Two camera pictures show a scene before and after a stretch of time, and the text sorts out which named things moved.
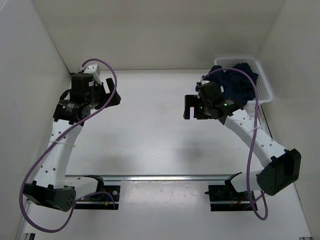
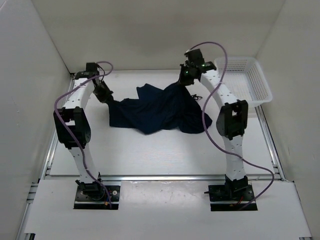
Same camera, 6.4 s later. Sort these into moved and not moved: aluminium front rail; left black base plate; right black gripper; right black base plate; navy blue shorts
Moved: navy blue shorts; right black gripper
Not moved: aluminium front rail; right black base plate; left black base plate
